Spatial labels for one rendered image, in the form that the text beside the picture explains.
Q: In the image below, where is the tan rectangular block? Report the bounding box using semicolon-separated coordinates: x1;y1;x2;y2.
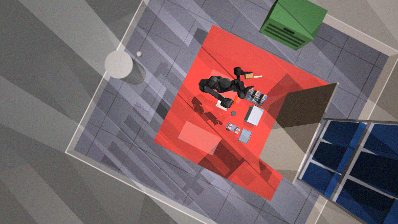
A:
245;73;253;79

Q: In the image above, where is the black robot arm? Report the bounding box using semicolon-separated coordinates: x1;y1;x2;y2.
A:
199;76;245;108

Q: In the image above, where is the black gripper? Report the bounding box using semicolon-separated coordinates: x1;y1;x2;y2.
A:
229;67;254;99

